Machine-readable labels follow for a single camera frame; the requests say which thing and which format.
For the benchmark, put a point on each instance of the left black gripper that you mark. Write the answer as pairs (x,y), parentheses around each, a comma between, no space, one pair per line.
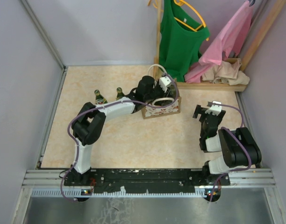
(162,91)

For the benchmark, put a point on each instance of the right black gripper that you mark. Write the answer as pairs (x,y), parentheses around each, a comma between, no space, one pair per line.
(206,115)

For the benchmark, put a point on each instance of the green bottle yellow label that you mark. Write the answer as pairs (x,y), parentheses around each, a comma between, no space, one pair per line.
(120,93)

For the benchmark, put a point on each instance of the green bottle red label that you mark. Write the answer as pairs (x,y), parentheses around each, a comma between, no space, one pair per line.
(99,99)

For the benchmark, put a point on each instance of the clear glass bottle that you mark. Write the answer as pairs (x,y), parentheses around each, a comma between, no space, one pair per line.
(173,91)

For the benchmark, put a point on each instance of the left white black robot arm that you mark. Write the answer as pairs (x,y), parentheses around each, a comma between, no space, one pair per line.
(85,129)

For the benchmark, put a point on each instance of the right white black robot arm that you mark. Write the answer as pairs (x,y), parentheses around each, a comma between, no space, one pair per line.
(239,151)

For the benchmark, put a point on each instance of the wooden clothes rack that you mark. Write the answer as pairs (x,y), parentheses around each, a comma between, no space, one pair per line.
(270,19)

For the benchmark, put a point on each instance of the beige crumpled cloth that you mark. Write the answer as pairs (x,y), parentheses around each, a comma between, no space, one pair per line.
(226,73)

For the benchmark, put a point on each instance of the green tank top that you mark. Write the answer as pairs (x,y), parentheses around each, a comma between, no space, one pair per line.
(181,39)

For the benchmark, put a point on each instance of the pink shirt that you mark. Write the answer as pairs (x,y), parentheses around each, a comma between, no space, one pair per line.
(230,39)

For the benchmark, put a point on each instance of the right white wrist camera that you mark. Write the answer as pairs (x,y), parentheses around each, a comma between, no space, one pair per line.
(215,108)

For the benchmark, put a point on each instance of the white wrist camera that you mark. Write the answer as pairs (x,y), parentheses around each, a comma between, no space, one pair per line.
(215,108)
(165,82)

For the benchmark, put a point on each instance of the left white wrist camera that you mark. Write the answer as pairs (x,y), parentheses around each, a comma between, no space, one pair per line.
(165,82)

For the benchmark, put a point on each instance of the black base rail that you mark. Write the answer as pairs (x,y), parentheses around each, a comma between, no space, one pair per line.
(139,181)

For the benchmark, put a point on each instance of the aluminium frame rail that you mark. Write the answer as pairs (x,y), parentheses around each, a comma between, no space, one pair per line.
(49,183)

